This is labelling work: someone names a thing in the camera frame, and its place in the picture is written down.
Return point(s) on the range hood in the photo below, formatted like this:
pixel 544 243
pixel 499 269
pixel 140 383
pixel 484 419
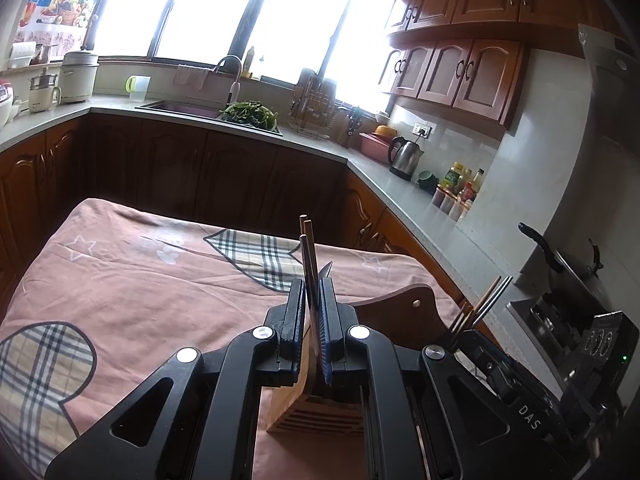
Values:
pixel 607 90

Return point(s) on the metal spoon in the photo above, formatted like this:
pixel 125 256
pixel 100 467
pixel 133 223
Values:
pixel 326 271

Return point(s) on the pink storage box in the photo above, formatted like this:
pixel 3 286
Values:
pixel 375 149

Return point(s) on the black wok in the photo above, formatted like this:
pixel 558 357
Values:
pixel 575 280

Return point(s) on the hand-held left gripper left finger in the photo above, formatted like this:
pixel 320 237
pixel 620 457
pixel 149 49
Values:
pixel 298 332

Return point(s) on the white rice cooker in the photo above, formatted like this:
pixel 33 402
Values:
pixel 79 77

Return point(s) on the steel electric kettle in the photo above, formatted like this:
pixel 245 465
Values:
pixel 407 157

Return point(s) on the metal fork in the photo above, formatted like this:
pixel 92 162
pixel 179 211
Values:
pixel 457 324

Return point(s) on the kitchen sink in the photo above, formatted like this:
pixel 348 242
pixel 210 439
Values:
pixel 175 109

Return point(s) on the wooden wall cabinets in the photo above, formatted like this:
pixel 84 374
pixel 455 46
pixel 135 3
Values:
pixel 480 10

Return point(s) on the green mug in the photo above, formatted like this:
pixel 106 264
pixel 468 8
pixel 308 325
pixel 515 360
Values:
pixel 428 182

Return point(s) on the metal dish rack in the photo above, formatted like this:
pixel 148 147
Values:
pixel 312 107

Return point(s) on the kitchen faucet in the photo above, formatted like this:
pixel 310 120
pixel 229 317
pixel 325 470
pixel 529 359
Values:
pixel 235 90

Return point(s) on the kitchen window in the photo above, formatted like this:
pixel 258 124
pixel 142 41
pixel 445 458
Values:
pixel 210 10

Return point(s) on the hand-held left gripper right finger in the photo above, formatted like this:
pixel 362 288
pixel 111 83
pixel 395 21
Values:
pixel 326 332

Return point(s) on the wooden utensil holder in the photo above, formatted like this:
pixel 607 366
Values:
pixel 400 312

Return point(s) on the white and red cooker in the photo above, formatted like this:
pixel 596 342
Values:
pixel 4 105

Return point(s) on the green vegetables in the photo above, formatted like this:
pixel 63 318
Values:
pixel 250 115

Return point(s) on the yellow-capped green bottle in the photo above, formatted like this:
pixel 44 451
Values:
pixel 453 177

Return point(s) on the pink plaid-patch tablecloth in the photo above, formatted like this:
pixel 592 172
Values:
pixel 150 285

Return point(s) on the pink towel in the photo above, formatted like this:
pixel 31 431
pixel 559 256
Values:
pixel 191 77

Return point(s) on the wall socket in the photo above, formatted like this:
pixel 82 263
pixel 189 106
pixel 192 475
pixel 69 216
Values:
pixel 423 130

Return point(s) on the clear plastic container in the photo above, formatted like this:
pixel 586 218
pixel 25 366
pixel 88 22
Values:
pixel 22 55

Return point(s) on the small cream electric pot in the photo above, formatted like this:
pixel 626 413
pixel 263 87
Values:
pixel 42 95

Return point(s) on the orange bowl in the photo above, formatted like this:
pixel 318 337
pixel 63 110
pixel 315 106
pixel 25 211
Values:
pixel 385 131

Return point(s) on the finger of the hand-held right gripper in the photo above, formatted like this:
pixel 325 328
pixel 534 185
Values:
pixel 520 395

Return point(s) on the gas stove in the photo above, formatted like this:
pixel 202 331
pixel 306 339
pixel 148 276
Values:
pixel 545 322

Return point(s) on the spice jar set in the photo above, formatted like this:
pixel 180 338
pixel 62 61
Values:
pixel 446 204

